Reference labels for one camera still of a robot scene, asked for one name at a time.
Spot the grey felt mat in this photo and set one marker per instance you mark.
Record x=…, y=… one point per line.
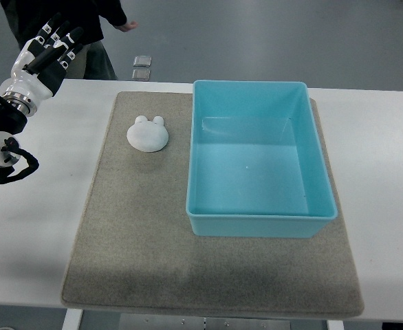
x=135, y=250

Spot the upper metal floor plate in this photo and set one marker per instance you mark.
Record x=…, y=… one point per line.
x=142, y=61

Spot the metal table crossbar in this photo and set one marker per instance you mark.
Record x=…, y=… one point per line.
x=139, y=321

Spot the lower metal floor plate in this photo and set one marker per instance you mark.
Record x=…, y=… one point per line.
x=141, y=74

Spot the white table leg left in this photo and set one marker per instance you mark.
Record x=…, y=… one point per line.
x=72, y=319

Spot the person in dark clothes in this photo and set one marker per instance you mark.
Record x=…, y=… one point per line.
x=26, y=18

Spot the metal floor plate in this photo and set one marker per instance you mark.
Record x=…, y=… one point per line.
x=142, y=61
x=141, y=74

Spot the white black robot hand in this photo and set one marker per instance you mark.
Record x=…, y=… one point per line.
x=42, y=64

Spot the white table leg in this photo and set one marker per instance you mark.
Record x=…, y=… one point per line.
x=335, y=325
x=72, y=319

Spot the white table leg right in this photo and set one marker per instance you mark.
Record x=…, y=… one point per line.
x=335, y=325

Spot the blue plastic box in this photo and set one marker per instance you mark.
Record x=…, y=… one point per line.
x=256, y=165

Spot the white bear head toy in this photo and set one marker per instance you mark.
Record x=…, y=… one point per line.
x=148, y=135

